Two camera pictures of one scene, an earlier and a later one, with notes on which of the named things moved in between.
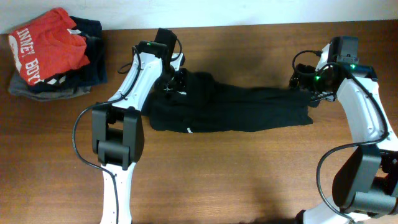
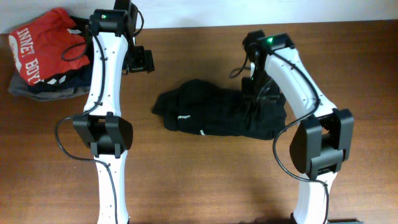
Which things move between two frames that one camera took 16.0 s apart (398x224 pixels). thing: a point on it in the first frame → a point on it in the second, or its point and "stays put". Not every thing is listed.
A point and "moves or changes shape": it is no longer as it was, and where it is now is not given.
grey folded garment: [18, 86] stays put
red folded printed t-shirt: [46, 47] stays put
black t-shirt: [204, 105] moves or changes shape
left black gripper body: [173, 79] → [137, 60]
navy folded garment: [91, 74] stays put
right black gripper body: [313, 82] → [260, 86]
